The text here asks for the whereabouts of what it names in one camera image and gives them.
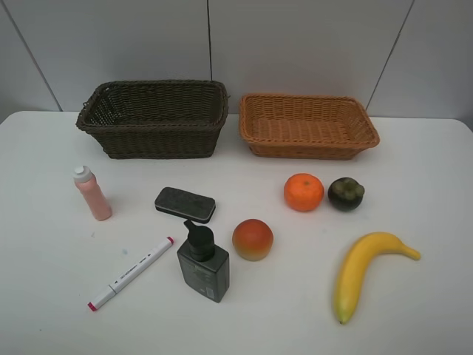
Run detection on black felt whiteboard eraser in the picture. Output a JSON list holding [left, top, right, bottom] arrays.
[[154, 186, 216, 224]]

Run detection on red yellow peach fruit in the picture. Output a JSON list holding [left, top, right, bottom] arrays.
[[232, 219, 274, 261]]

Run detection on orange mandarin fruit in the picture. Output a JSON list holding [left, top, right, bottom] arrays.
[[283, 173, 324, 212]]

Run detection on dark green pump bottle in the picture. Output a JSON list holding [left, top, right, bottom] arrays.
[[177, 220, 230, 303]]

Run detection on dark purple mangosteen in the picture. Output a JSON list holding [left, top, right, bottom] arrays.
[[327, 177, 365, 212]]

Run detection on yellow banana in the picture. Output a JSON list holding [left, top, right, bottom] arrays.
[[333, 232, 421, 325]]

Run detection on light orange wicker basket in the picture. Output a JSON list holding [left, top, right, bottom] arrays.
[[239, 93, 380, 160]]

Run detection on dark brown wicker basket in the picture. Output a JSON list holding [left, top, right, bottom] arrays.
[[76, 80, 228, 159]]

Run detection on pink bottle white cap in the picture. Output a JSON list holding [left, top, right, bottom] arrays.
[[73, 166, 112, 221]]

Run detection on white marker pink caps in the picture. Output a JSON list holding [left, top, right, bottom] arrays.
[[87, 237, 174, 311]]

